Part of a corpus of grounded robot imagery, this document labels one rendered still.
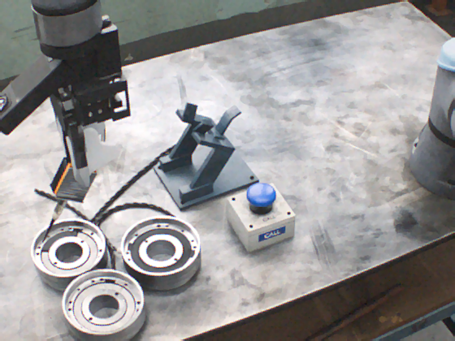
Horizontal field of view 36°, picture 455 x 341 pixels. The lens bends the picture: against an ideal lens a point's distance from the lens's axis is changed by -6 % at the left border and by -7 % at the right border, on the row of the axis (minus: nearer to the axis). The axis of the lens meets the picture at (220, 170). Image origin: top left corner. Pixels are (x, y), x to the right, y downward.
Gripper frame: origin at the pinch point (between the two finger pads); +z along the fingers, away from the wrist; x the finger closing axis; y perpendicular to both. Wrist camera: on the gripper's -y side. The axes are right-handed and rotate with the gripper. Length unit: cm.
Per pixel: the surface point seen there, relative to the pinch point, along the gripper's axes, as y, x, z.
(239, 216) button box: 19.3, -6.8, 10.5
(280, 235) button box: 24.0, -10.1, 13.6
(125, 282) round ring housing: 1.7, -9.5, 12.1
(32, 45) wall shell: 21, 154, 74
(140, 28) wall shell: 61, 152, 79
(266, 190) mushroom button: 23.4, -6.8, 7.5
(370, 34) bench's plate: 68, 29, 15
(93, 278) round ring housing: -2.0, -7.1, 12.1
